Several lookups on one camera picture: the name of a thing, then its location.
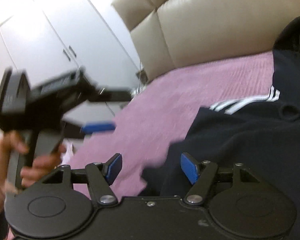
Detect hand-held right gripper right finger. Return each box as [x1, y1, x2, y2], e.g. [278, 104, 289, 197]
[180, 152, 260, 204]

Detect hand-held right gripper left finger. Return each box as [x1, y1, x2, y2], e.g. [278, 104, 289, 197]
[41, 153, 123, 205]

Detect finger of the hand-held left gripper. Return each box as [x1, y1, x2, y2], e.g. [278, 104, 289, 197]
[62, 117, 116, 140]
[89, 84, 131, 104]

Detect navy jacket with white stripes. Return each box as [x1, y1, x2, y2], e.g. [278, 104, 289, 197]
[137, 15, 300, 220]

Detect person's left hand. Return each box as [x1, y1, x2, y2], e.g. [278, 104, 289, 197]
[0, 131, 68, 198]

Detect pink quilted bedspread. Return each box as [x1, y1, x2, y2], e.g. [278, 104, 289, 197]
[7, 50, 275, 239]

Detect white wardrobe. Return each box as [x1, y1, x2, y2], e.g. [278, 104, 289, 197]
[0, 0, 147, 155]

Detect beige leather headboard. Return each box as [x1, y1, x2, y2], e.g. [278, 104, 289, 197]
[111, 0, 300, 80]

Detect thin cable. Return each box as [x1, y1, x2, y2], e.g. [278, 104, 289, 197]
[135, 60, 147, 96]

